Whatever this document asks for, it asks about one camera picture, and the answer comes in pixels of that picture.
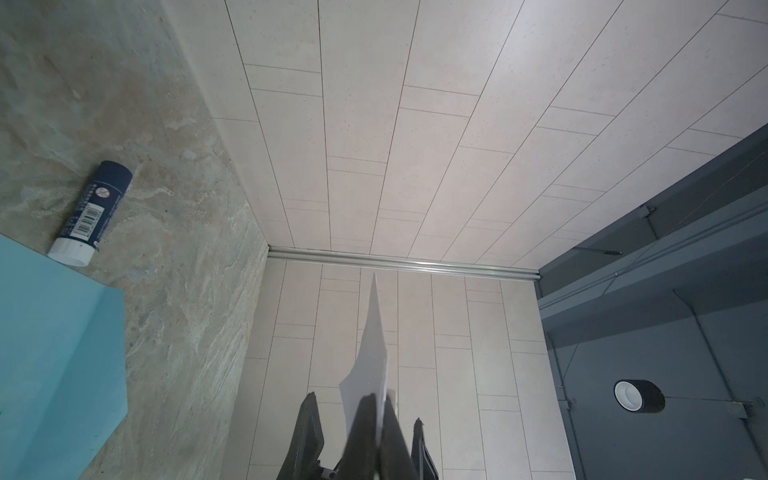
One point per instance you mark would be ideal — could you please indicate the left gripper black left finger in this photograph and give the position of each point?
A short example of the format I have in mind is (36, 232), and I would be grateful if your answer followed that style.
(359, 459)

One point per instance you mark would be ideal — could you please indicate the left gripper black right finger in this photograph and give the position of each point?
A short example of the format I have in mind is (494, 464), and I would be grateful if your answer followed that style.
(395, 462)

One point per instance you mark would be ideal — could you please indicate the teal paper envelope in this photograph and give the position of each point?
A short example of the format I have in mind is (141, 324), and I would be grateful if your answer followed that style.
(63, 374)

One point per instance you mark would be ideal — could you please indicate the blue bordered floral letter paper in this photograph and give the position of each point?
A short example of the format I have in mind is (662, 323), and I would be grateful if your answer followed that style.
(369, 373)

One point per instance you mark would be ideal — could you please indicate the black tape roll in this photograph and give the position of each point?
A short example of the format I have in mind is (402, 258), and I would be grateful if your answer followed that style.
(639, 396)

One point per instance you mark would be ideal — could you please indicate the blue white glue stick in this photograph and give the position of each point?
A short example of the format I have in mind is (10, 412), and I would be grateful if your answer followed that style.
(81, 235)

